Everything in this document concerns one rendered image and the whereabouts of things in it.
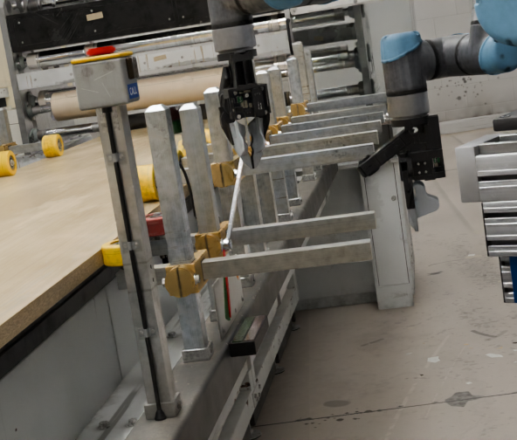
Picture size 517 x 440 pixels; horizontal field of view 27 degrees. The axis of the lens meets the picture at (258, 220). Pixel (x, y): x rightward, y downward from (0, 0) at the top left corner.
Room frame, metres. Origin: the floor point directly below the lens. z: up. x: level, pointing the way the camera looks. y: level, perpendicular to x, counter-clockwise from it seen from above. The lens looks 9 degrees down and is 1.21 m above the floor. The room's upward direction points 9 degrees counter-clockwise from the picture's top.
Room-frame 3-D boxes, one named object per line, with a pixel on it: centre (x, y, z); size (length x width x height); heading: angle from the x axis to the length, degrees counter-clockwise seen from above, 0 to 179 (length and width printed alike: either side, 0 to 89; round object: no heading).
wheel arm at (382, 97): (3.79, -0.26, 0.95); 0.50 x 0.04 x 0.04; 80
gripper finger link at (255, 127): (1.96, -0.02, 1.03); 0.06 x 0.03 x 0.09; 11
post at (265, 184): (2.77, -0.03, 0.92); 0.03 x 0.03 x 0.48; 80
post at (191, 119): (2.03, 0.09, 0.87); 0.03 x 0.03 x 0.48; 80
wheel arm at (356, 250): (1.81, 0.04, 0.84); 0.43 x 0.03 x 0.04; 80
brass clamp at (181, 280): (1.81, 0.13, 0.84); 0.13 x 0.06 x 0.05; 170
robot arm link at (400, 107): (2.01, -0.30, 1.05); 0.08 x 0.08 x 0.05
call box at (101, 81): (1.53, 0.18, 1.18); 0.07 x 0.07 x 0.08; 80
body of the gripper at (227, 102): (1.96, -0.01, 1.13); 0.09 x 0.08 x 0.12; 11
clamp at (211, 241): (2.05, 0.09, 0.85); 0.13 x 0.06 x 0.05; 170
